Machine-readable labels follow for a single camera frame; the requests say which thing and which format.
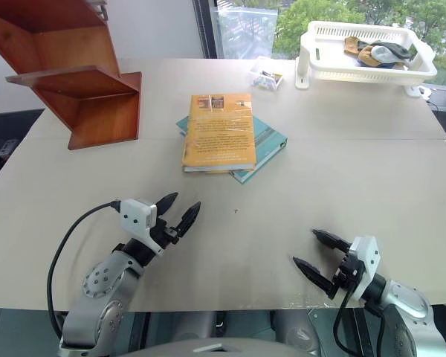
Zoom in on dark window frame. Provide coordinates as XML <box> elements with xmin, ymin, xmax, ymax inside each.
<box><xmin>192</xmin><ymin>0</ymin><xmax>219</xmax><ymax>60</ymax></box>

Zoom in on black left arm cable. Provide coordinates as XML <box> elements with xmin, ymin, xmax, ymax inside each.
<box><xmin>46</xmin><ymin>200</ymin><xmax>123</xmax><ymax>338</ymax></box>

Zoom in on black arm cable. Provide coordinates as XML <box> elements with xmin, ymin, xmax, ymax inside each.
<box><xmin>332</xmin><ymin>282</ymin><xmax>362</xmax><ymax>357</ymax></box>
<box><xmin>46</xmin><ymin>200</ymin><xmax>123</xmax><ymax>338</ymax></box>

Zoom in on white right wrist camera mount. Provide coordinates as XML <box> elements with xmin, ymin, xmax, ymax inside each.
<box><xmin>347</xmin><ymin>235</ymin><xmax>380</xmax><ymax>298</ymax></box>

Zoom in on clothes in basket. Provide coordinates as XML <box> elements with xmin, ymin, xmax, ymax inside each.
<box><xmin>358</xmin><ymin>40</ymin><xmax>413</xmax><ymax>69</ymax></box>

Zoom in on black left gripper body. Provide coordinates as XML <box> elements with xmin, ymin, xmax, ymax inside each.
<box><xmin>149</xmin><ymin>216</ymin><xmax>183</xmax><ymax>251</ymax></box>

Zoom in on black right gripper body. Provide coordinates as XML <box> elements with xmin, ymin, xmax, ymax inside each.
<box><xmin>329</xmin><ymin>252</ymin><xmax>366</xmax><ymax>299</ymax></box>

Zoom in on white plastic basket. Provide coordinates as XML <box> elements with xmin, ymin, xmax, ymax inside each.
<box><xmin>294</xmin><ymin>20</ymin><xmax>439</xmax><ymax>99</ymax></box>

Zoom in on wooden shelf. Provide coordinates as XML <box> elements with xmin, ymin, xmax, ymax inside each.
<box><xmin>0</xmin><ymin>0</ymin><xmax>143</xmax><ymax>151</ymax></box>

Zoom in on silver robot torso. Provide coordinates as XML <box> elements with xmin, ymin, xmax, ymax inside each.
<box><xmin>107</xmin><ymin>309</ymin><xmax>323</xmax><ymax>357</ymax></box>

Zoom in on teal hardcover book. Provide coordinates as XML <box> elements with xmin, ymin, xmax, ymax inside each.
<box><xmin>175</xmin><ymin>115</ymin><xmax>288</xmax><ymax>185</ymax></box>

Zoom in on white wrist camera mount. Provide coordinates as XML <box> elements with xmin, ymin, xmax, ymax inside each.
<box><xmin>347</xmin><ymin>235</ymin><xmax>380</xmax><ymax>298</ymax></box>
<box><xmin>120</xmin><ymin>199</ymin><xmax>162</xmax><ymax>257</ymax></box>

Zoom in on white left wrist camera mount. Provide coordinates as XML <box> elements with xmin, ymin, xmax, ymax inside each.
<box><xmin>120</xmin><ymin>199</ymin><xmax>162</xmax><ymax>257</ymax></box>

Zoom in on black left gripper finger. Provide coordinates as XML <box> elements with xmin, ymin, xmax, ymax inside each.
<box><xmin>175</xmin><ymin>201</ymin><xmax>202</xmax><ymax>237</ymax></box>
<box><xmin>155</xmin><ymin>192</ymin><xmax>179</xmax><ymax>216</ymax></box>

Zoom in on yellow hardcover book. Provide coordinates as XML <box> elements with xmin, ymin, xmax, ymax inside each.
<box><xmin>181</xmin><ymin>92</ymin><xmax>256</xmax><ymax>174</ymax></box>

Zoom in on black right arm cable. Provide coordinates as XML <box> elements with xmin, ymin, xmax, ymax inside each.
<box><xmin>332</xmin><ymin>282</ymin><xmax>362</xmax><ymax>357</ymax></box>

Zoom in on tan cloth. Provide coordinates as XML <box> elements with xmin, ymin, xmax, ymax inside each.
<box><xmin>343</xmin><ymin>36</ymin><xmax>375</xmax><ymax>64</ymax></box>

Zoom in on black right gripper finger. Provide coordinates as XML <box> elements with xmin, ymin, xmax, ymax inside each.
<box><xmin>311</xmin><ymin>228</ymin><xmax>353</xmax><ymax>258</ymax></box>
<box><xmin>292</xmin><ymin>256</ymin><xmax>337</xmax><ymax>297</ymax></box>

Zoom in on small clear plastic box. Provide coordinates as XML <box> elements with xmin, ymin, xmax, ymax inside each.
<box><xmin>248</xmin><ymin>59</ymin><xmax>285</xmax><ymax>91</ymax></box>

